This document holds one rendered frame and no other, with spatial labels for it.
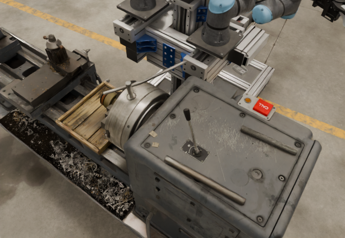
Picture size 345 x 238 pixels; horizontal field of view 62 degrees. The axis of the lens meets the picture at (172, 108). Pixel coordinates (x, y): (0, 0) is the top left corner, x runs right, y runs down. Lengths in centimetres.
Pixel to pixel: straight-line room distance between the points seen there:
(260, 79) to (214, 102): 166
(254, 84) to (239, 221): 193
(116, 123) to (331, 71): 276
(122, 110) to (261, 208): 61
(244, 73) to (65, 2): 252
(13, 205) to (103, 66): 153
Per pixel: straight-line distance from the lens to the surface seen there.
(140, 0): 173
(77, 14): 394
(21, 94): 168
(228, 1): 143
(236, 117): 111
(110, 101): 132
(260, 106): 115
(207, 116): 109
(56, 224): 233
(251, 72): 285
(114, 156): 145
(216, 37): 150
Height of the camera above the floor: 212
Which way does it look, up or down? 52 degrees down
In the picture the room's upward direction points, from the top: 3 degrees clockwise
